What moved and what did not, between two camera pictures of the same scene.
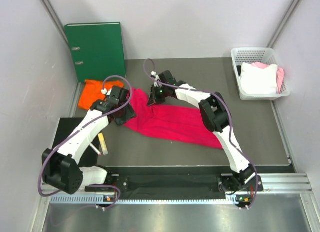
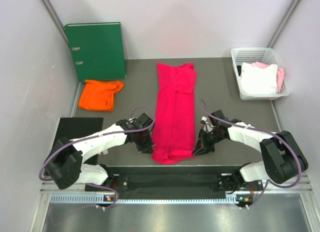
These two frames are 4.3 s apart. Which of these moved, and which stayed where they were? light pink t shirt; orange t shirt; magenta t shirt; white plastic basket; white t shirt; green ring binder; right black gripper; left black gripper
Moved: left black gripper; right black gripper; magenta t shirt
Stayed: white t shirt; green ring binder; orange t shirt; light pink t shirt; white plastic basket
